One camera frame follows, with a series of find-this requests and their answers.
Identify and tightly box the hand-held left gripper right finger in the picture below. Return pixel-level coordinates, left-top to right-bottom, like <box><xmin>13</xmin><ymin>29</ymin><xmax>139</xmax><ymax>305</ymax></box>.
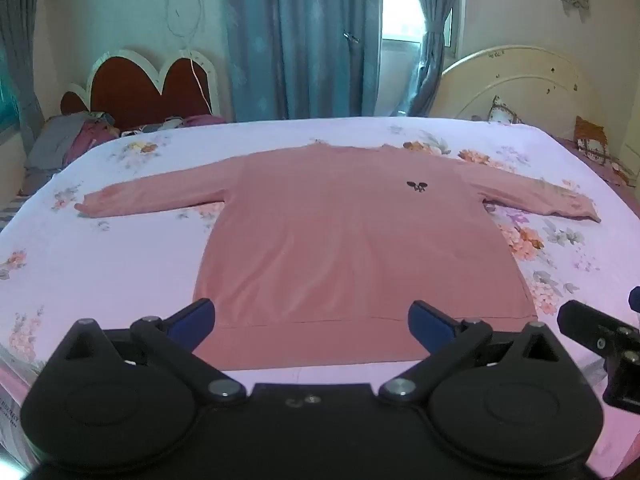
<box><xmin>378</xmin><ymin>300</ymin><xmax>561</xmax><ymax>407</ymax></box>

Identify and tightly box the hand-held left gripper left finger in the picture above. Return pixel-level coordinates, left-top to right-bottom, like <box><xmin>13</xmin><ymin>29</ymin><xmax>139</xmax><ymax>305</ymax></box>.
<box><xmin>62</xmin><ymin>298</ymin><xmax>247</xmax><ymax>405</ymax></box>

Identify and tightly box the pink sweater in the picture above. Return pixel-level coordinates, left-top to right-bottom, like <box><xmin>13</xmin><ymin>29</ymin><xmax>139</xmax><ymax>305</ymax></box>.
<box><xmin>75</xmin><ymin>142</ymin><xmax>602</xmax><ymax>372</ymax></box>

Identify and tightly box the pile of clothes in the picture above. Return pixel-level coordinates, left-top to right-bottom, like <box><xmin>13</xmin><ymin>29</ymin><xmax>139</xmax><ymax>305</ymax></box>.
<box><xmin>25</xmin><ymin>112</ymin><xmax>121</xmax><ymax>196</ymax></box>

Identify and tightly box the floral pink bed sheet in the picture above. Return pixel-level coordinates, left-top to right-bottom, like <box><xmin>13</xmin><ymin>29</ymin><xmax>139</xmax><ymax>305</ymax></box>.
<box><xmin>0</xmin><ymin>116</ymin><xmax>640</xmax><ymax>480</ymax></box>

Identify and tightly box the brown patterned pillow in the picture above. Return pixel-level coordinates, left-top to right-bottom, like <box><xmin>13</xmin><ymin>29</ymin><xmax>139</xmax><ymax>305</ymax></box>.
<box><xmin>574</xmin><ymin>116</ymin><xmax>611</xmax><ymax>163</ymax></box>

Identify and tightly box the magenta pillow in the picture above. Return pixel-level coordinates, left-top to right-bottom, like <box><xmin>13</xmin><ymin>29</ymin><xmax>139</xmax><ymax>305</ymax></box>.
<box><xmin>182</xmin><ymin>114</ymin><xmax>228</xmax><ymax>128</ymax></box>

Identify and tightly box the grey striped bed sheet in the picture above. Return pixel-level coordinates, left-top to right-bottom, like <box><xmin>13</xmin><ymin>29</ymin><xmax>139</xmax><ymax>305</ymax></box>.
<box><xmin>0</xmin><ymin>192</ymin><xmax>31</xmax><ymax>223</ymax></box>

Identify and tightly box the cream patterned pillow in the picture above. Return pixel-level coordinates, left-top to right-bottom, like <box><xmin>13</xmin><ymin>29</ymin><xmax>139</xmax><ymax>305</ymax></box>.
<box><xmin>487</xmin><ymin>96</ymin><xmax>523</xmax><ymax>125</ymax></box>

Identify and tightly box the red heart-shaped headboard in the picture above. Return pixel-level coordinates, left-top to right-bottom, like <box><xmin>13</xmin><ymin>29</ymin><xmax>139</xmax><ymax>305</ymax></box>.
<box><xmin>60</xmin><ymin>49</ymin><xmax>221</xmax><ymax>131</ymax></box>

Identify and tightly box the cream round headboard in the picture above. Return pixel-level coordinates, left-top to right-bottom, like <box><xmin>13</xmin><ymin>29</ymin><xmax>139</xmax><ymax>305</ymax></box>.
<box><xmin>429</xmin><ymin>45</ymin><xmax>606</xmax><ymax>133</ymax></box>

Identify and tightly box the tied blue curtain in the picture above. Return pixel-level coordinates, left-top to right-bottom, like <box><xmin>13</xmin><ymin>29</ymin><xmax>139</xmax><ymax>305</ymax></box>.
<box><xmin>407</xmin><ymin>0</ymin><xmax>468</xmax><ymax>117</ymax></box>

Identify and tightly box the blue patterned curtain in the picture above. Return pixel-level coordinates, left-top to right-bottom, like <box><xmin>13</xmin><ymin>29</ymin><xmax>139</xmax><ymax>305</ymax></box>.
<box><xmin>222</xmin><ymin>0</ymin><xmax>386</xmax><ymax>123</ymax></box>

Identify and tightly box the bright window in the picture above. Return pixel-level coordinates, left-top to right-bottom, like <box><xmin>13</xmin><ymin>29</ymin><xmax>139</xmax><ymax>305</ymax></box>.
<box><xmin>382</xmin><ymin>0</ymin><xmax>453</xmax><ymax>58</ymax></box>

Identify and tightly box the grey curtain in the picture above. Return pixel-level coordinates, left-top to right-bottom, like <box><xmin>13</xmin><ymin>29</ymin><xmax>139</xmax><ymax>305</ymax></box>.
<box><xmin>0</xmin><ymin>0</ymin><xmax>46</xmax><ymax>126</ymax></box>

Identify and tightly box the white cable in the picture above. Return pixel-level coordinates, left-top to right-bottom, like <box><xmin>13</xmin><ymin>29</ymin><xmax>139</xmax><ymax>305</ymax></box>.
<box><xmin>167</xmin><ymin>0</ymin><xmax>212</xmax><ymax>111</ymax></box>

